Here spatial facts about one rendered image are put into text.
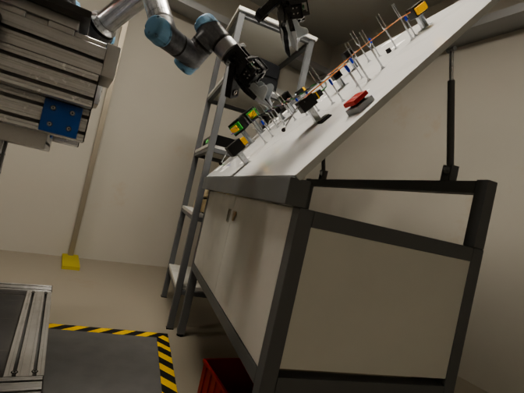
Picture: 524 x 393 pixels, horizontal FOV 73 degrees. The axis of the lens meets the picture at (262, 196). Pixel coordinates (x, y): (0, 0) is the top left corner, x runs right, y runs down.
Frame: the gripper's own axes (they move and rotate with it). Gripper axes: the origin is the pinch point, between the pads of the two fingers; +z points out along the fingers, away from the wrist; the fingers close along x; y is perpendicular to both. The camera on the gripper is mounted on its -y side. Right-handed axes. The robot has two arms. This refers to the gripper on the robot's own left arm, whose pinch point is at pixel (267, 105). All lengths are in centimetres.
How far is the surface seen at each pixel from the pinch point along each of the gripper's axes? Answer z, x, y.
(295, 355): 58, -42, -12
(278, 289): 44, -39, -6
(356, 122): 24.4, -11.8, 23.7
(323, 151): 25.2, -21.1, 16.9
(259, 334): 50, -43, -18
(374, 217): 78, 181, -103
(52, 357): 15, -62, -114
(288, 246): 37, -34, 1
